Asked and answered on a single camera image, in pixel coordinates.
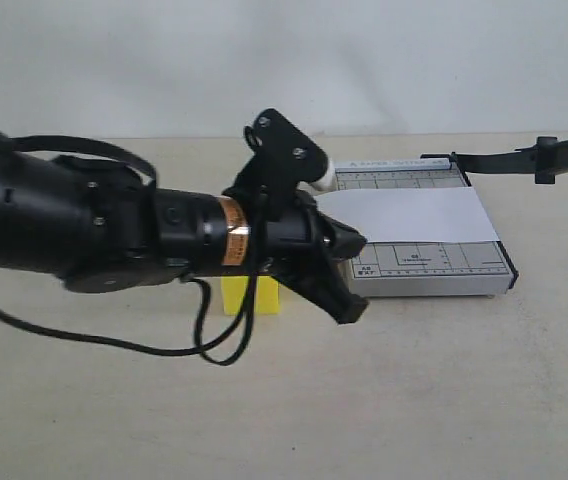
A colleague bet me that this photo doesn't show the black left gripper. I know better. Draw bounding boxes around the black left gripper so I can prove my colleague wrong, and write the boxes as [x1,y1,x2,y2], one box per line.
[216,187,370,326]

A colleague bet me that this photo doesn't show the white paper strip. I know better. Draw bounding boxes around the white paper strip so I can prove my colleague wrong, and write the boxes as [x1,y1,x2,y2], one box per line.
[316,187,499,243]

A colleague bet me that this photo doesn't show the yellow cube block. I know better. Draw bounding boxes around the yellow cube block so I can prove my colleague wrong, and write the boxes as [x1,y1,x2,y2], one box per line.
[220,276,281,315]

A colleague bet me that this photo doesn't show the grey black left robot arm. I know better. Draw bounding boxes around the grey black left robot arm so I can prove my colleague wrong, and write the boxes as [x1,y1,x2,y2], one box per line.
[0,122,367,324]

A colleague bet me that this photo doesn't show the grey metal paper cutter base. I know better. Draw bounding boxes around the grey metal paper cutter base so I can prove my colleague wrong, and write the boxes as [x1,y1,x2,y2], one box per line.
[336,155,519,298]

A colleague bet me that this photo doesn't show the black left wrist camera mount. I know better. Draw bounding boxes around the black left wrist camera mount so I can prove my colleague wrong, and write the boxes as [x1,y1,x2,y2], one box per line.
[224,108,335,221]

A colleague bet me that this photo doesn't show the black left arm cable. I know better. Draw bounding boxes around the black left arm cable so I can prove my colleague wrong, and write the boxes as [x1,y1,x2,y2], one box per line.
[0,199,271,367]

